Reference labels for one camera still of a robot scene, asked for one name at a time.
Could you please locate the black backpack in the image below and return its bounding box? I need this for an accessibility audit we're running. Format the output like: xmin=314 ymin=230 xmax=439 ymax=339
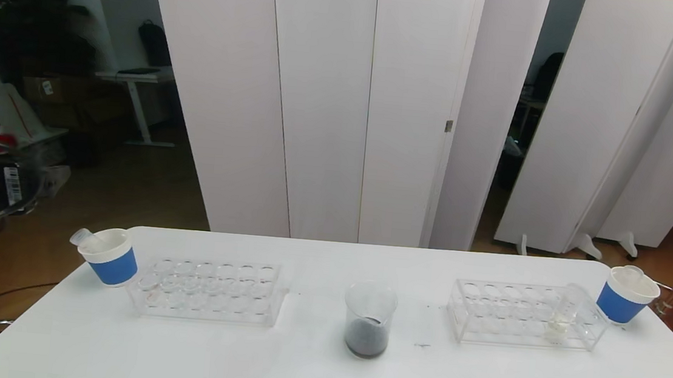
xmin=135 ymin=19 xmax=176 ymax=69

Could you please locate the white machine with base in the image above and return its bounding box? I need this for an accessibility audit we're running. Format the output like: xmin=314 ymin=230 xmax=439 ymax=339
xmin=0 ymin=0 xmax=79 ymax=169

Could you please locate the brown cardboard box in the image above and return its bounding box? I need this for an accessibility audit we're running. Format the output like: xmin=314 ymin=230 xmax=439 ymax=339
xmin=20 ymin=72 xmax=94 ymax=110

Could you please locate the clear acrylic test tube rack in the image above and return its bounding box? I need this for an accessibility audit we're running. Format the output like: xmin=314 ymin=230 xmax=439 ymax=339
xmin=124 ymin=250 xmax=291 ymax=329
xmin=444 ymin=276 xmax=612 ymax=356

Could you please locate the blue liquid test tube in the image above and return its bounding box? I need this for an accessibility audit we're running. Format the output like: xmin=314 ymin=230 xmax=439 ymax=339
xmin=68 ymin=227 xmax=103 ymax=252

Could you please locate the black floor cable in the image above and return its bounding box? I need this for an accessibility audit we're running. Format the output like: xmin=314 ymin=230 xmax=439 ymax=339
xmin=0 ymin=277 xmax=61 ymax=336

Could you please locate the black laptop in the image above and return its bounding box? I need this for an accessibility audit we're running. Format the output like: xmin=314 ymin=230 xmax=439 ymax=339
xmin=117 ymin=65 xmax=162 ymax=79

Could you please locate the white office desk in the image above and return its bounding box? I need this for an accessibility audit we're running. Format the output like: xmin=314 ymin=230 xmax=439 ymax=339
xmin=90 ymin=61 xmax=182 ymax=150

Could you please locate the white blue paper cup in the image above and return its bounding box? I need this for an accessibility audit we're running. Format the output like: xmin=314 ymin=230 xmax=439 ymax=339
xmin=594 ymin=265 xmax=663 ymax=328
xmin=75 ymin=225 xmax=142 ymax=289

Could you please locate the yellow liquid test tube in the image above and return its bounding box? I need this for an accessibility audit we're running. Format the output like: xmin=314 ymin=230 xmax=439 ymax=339
xmin=544 ymin=282 xmax=587 ymax=346

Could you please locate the clear glass beaker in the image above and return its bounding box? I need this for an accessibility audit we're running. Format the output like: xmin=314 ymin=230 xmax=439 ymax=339
xmin=339 ymin=279 xmax=400 ymax=362

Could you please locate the black chair backrest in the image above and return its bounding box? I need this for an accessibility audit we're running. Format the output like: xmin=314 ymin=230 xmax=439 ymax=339
xmin=530 ymin=50 xmax=565 ymax=104

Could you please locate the clear plastic test tube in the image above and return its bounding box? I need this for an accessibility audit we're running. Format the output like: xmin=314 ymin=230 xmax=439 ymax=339
xmin=614 ymin=264 xmax=646 ymax=287

